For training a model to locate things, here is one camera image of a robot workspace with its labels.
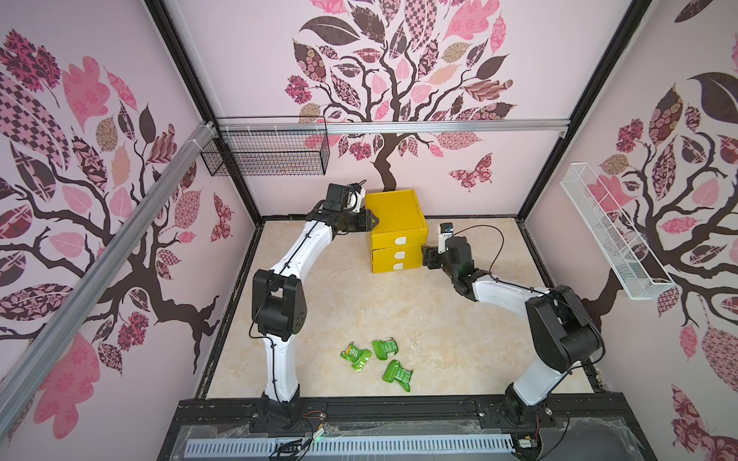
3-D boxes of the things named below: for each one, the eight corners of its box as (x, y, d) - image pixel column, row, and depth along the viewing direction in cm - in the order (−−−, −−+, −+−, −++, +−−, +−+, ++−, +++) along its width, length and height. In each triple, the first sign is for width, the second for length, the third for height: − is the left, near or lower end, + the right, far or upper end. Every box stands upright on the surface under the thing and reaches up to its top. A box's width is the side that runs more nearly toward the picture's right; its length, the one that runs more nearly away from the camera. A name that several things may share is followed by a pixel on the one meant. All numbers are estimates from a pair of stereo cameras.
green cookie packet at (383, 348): (377, 362, 85) (377, 359, 83) (372, 343, 88) (372, 340, 87) (399, 355, 86) (400, 353, 84) (393, 337, 90) (394, 334, 88)
